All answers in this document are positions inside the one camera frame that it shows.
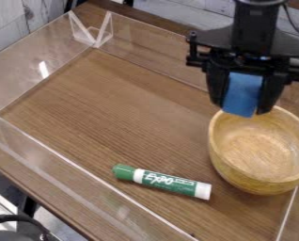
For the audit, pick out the green Expo marker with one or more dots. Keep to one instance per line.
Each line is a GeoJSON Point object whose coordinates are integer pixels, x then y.
{"type": "Point", "coordinates": [170, 183]}

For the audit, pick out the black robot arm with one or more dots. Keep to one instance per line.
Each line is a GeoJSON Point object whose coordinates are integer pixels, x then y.
{"type": "Point", "coordinates": [255, 22]}

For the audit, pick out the brown wooden bowl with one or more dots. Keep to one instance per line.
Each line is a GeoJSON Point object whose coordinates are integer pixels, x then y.
{"type": "Point", "coordinates": [254, 151]}

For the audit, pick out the blue rectangular block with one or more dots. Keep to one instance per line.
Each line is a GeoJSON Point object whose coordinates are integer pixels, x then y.
{"type": "Point", "coordinates": [242, 94]}

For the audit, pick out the clear acrylic tray wall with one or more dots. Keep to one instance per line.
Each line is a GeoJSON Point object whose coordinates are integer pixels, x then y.
{"type": "Point", "coordinates": [95, 94]}

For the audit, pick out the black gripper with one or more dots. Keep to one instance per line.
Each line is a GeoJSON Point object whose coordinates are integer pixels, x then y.
{"type": "Point", "coordinates": [215, 55]}

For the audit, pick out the black table leg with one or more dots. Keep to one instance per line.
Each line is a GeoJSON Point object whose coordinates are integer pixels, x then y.
{"type": "Point", "coordinates": [30, 206]}

